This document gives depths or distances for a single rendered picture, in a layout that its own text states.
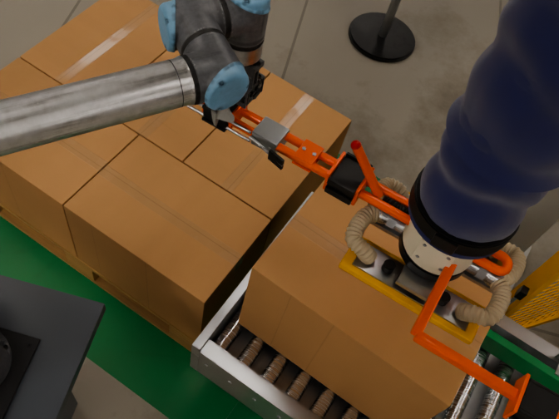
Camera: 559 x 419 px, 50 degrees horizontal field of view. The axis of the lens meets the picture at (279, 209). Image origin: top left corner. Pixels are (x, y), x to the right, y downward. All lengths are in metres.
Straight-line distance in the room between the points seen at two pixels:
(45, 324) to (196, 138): 0.93
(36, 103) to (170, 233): 1.14
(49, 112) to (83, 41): 1.65
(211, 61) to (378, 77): 2.47
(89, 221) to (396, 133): 1.76
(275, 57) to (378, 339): 2.17
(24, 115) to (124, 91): 0.16
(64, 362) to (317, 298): 0.68
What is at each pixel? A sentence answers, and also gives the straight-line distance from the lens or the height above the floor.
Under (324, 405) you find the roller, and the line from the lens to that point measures 1.92.
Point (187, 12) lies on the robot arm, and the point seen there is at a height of 1.60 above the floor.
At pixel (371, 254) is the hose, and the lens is 1.40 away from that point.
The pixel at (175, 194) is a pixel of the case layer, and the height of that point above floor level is 0.54.
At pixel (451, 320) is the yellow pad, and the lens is 1.42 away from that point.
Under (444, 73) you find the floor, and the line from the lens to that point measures 3.69.
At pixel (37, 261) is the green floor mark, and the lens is 2.70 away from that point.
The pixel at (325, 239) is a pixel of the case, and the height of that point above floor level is 0.95.
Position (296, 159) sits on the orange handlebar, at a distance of 1.41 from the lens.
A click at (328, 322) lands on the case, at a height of 0.94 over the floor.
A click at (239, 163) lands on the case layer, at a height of 0.54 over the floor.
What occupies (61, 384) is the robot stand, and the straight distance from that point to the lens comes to 1.70.
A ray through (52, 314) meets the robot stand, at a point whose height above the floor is 0.75.
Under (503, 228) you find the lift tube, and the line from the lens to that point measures 1.20.
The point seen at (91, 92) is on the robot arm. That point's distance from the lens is 1.04.
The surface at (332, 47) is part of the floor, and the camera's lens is 3.58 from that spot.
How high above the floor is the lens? 2.37
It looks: 57 degrees down
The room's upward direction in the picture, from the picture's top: 16 degrees clockwise
